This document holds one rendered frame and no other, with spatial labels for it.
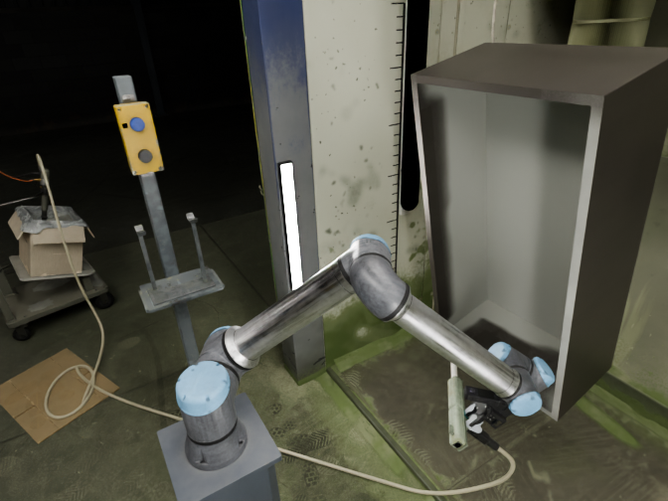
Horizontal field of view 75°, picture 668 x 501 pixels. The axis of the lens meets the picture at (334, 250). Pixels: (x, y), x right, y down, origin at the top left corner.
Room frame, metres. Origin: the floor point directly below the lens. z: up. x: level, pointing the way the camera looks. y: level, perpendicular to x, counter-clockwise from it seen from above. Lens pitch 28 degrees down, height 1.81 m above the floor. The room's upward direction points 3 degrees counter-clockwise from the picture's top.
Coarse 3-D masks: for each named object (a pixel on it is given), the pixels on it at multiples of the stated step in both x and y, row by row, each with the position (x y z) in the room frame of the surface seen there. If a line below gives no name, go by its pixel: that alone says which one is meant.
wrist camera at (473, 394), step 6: (468, 390) 1.07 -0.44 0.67; (474, 390) 1.07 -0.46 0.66; (480, 390) 1.07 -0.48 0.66; (486, 390) 1.07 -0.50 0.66; (468, 396) 1.05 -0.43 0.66; (474, 396) 1.05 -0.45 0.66; (480, 396) 1.05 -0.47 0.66; (486, 396) 1.05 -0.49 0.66; (492, 396) 1.05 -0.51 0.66; (480, 402) 1.04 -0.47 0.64; (486, 402) 1.03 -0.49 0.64; (492, 402) 1.03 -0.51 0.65; (498, 402) 1.03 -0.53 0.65
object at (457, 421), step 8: (456, 368) 1.31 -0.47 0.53; (456, 376) 1.26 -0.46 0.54; (448, 384) 1.23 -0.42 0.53; (456, 384) 1.20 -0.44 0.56; (448, 392) 1.19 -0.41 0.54; (456, 392) 1.16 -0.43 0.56; (448, 400) 1.15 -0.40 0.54; (456, 400) 1.12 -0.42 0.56; (448, 408) 1.11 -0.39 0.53; (456, 408) 1.08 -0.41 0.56; (464, 408) 1.10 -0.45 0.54; (448, 416) 1.08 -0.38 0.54; (456, 416) 1.05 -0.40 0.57; (448, 424) 1.02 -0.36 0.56; (456, 424) 1.01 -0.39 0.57; (464, 424) 1.02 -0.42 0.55; (448, 432) 0.98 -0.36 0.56; (456, 432) 0.98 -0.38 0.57; (464, 432) 0.99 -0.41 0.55; (472, 432) 1.04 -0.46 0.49; (480, 432) 1.04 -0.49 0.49; (456, 440) 0.95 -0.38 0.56; (464, 440) 0.96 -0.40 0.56; (480, 440) 1.03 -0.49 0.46; (488, 440) 1.02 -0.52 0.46; (456, 448) 0.95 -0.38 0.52; (496, 448) 1.02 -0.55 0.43
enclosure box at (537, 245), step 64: (448, 64) 1.48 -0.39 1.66; (512, 64) 1.33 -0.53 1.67; (576, 64) 1.21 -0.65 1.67; (640, 64) 1.10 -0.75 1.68; (448, 128) 1.57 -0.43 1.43; (512, 128) 1.58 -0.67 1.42; (576, 128) 1.38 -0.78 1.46; (640, 128) 1.08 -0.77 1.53; (448, 192) 1.59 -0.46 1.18; (512, 192) 1.60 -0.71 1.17; (576, 192) 1.39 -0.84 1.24; (640, 192) 1.14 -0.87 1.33; (448, 256) 1.61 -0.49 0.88; (512, 256) 1.63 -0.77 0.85; (576, 256) 1.02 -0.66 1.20; (448, 320) 1.63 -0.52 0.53; (512, 320) 1.61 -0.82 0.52; (576, 320) 1.05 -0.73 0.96; (576, 384) 1.13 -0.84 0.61
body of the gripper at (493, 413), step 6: (504, 402) 1.01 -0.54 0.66; (480, 408) 1.05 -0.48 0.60; (486, 408) 1.03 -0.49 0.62; (492, 408) 1.03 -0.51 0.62; (498, 408) 1.03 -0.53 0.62; (504, 408) 1.03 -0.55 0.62; (480, 414) 1.02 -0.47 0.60; (486, 414) 1.02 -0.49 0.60; (492, 414) 1.02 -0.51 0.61; (498, 414) 1.02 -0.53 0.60; (504, 414) 1.02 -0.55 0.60; (510, 414) 1.02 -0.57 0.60; (486, 420) 1.03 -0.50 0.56; (492, 420) 1.02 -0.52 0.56; (498, 420) 1.01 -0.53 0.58; (504, 420) 1.01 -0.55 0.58; (492, 426) 1.01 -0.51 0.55; (498, 426) 1.01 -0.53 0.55
